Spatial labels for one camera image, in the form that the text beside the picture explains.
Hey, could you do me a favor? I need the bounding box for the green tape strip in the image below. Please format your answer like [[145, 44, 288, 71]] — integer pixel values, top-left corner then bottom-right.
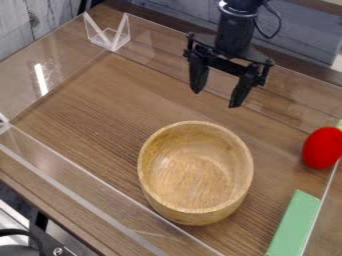
[[265, 190, 321, 256]]

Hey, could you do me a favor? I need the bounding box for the red plush strawberry toy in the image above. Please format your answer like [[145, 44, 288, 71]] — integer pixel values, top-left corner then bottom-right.
[[302, 120, 342, 169]]

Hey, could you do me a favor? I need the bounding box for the black cable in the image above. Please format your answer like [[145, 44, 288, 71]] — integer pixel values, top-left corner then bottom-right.
[[0, 229, 45, 256]]

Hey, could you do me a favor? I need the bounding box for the wooden bowl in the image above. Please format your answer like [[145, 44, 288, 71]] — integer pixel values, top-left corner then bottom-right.
[[138, 120, 254, 226]]

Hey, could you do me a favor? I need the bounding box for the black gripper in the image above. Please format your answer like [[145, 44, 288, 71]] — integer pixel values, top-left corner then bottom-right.
[[184, 11, 274, 108]]

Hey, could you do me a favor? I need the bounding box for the clear acrylic corner bracket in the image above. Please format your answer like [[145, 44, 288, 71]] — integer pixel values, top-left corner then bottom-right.
[[83, 13, 131, 52]]

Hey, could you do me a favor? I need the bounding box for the clear acrylic enclosure wall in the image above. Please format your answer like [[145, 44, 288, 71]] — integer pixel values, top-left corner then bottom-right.
[[0, 7, 342, 256]]

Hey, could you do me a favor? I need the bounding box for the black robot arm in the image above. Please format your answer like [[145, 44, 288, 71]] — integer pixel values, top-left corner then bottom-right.
[[184, 0, 282, 108]]

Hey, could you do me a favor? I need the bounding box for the black metal table bracket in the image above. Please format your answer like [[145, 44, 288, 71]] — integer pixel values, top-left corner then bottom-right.
[[30, 211, 78, 256]]

